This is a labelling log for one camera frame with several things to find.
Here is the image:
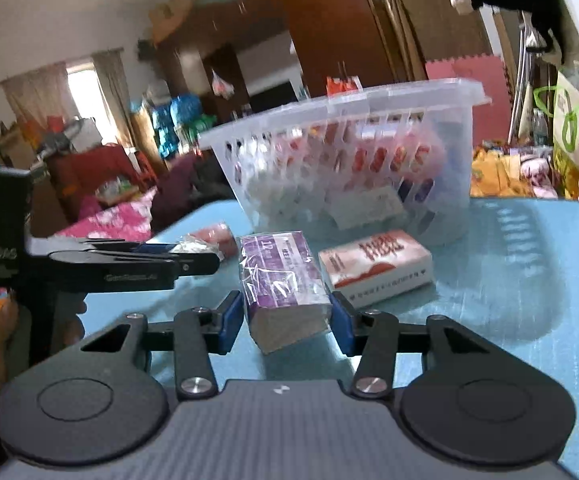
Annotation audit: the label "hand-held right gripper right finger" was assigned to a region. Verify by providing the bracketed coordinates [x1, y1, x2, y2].
[330, 291, 503, 400]

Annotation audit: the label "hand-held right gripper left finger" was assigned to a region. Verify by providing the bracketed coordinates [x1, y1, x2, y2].
[77, 291, 244, 401]

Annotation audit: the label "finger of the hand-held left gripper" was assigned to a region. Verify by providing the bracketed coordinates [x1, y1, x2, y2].
[52, 251, 221, 277]
[70, 241, 191, 258]

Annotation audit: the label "red plastic-wrapped packet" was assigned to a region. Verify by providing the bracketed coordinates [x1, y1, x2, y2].
[172, 224, 239, 262]

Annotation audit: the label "purple tissue pack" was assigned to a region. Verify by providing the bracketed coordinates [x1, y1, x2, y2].
[240, 230, 333, 356]

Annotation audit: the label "white plastic basket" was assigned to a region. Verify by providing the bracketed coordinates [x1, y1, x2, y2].
[198, 78, 493, 247]

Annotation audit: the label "pink floral blanket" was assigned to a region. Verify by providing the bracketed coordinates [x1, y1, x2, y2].
[52, 187, 159, 243]

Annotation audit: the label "red white tissue pack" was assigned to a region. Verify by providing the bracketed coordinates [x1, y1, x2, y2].
[318, 230, 433, 309]

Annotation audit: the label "red chair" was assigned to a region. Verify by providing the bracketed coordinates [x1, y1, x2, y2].
[47, 145, 146, 207]

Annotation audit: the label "beige curtains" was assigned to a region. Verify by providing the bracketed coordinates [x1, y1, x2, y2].
[0, 50, 133, 148]

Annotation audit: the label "blue plastic bag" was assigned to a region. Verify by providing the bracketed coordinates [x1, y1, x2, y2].
[152, 92, 216, 157]

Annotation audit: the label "tall red box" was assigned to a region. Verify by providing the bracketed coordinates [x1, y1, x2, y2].
[319, 130, 433, 178]

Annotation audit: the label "pink plastic bag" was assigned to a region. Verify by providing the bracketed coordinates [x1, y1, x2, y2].
[212, 70, 235, 101]

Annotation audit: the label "orange yellow blanket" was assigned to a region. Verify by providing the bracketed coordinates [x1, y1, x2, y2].
[472, 147, 579, 201]

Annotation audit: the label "red white plastic bag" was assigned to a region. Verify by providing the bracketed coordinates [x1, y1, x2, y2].
[327, 76, 363, 96]

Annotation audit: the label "wooden wardrobe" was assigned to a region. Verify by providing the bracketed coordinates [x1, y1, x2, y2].
[154, 0, 400, 111]

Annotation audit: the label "pink foam mat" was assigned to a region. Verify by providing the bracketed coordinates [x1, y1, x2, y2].
[424, 55, 513, 148]

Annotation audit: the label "plastic bottle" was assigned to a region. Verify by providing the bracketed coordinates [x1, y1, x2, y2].
[532, 107, 550, 147]

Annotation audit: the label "metal hanger rods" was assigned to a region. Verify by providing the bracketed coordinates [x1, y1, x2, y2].
[507, 22, 537, 142]

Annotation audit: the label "wooden sticks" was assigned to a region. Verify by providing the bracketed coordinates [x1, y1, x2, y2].
[367, 0, 423, 81]

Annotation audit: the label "green white bag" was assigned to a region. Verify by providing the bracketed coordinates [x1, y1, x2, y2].
[534, 47, 579, 177]

